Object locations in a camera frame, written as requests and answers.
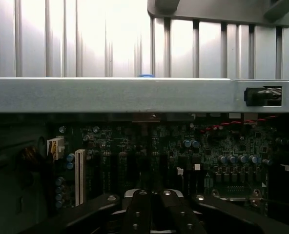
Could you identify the grey parts rack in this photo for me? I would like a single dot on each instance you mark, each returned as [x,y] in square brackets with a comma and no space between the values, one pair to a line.
[208,9]

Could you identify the white power connector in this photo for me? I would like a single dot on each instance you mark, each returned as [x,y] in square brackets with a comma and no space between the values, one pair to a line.
[54,148]

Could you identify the black open PC case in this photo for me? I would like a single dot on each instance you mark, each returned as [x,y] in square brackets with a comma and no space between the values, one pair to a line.
[110,95]

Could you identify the green Dell motherboard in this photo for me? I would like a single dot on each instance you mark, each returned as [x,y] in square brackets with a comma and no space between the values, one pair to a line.
[232,146]

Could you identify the blue rear panel clip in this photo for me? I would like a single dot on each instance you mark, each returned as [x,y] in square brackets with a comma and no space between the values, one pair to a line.
[147,76]

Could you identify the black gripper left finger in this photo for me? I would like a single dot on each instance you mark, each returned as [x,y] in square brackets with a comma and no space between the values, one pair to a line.
[140,214]

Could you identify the white expansion slot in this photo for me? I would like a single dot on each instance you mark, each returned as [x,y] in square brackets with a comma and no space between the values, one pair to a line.
[80,178]

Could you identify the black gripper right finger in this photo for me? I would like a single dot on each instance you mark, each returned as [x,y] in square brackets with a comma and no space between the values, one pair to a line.
[171,214]

